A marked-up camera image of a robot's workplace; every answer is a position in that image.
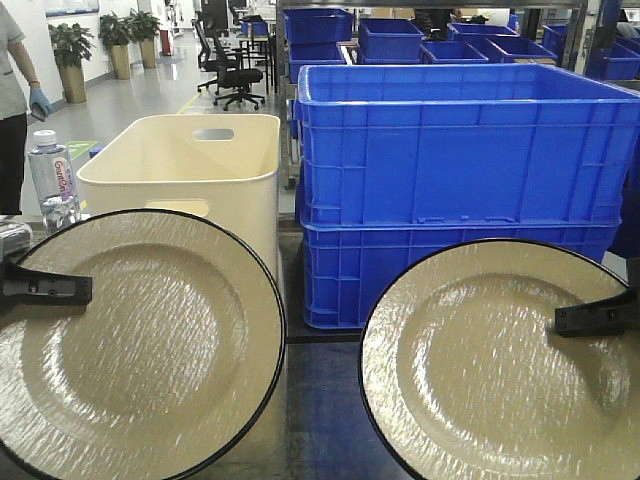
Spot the potted plant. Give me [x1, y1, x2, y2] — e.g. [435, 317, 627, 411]
[48, 23, 94, 103]
[98, 12, 132, 80]
[129, 9, 160, 69]

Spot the lower large blue crate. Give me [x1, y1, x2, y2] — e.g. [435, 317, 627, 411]
[295, 191, 620, 330]

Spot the blue crate back left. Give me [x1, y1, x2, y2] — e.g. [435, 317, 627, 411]
[284, 8, 354, 45]

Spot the large blue crate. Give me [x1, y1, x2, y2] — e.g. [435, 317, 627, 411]
[295, 191, 620, 330]
[296, 64, 639, 225]

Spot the grey object left edge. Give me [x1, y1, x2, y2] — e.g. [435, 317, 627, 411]
[0, 220, 33, 258]

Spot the upper large blue crate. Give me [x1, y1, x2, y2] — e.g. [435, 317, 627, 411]
[296, 64, 639, 225]

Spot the blue crate back right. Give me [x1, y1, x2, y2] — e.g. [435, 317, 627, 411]
[485, 35, 557, 65]

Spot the beige plate black rim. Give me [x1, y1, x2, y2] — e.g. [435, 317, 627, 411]
[1, 209, 285, 479]
[359, 239, 639, 479]

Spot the potted plant far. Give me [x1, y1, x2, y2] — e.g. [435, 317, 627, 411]
[129, 9, 160, 69]

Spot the black office chair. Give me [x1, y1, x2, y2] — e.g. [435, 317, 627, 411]
[213, 36, 266, 111]

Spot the cream plastic storage bin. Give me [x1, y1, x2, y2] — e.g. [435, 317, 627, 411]
[76, 113, 280, 274]

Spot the clear water bottle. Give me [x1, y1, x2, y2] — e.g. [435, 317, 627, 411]
[28, 130, 81, 235]

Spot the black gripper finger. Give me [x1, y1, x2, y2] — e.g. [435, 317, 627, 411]
[554, 288, 639, 337]
[1, 260, 93, 306]

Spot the potted plant middle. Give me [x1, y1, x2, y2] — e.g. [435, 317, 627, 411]
[98, 12, 132, 80]

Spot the blue crate back middle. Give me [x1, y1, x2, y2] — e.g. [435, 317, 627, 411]
[358, 18, 424, 65]

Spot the person with blue glove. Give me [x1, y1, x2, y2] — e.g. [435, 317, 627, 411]
[1, 4, 51, 215]

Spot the potted plant near left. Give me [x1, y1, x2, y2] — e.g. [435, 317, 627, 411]
[48, 23, 94, 103]

